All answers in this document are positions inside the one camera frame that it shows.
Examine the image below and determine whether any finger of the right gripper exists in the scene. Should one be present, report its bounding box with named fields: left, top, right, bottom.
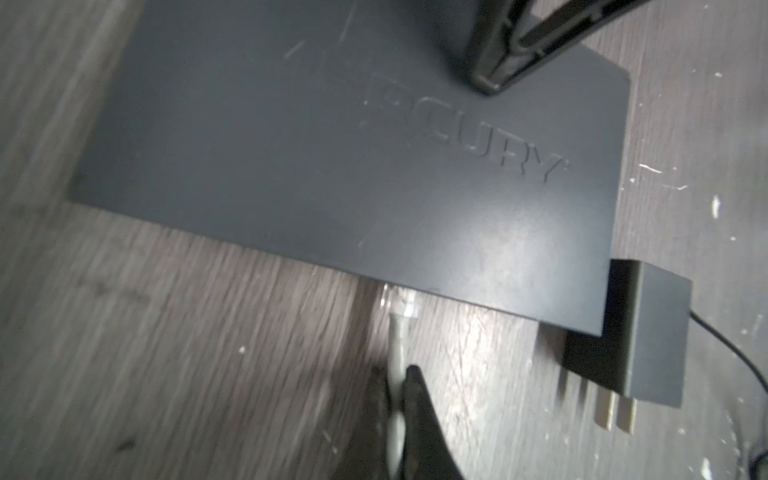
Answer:
left=466, top=0, right=646, bottom=95

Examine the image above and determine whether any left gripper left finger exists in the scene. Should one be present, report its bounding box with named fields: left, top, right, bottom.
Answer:
left=330, top=367, right=390, bottom=480

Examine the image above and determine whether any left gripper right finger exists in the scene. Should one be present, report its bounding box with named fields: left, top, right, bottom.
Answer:
left=401, top=365, right=464, bottom=480

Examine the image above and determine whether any grey ethernet cable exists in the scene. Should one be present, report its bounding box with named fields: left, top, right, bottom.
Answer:
left=379, top=283, right=420, bottom=480

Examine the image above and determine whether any black switch box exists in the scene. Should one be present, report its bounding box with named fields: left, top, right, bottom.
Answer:
left=69, top=1, right=630, bottom=335

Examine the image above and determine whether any black power adapter with cable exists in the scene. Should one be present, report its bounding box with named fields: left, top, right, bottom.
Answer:
left=562, top=259, right=767, bottom=433

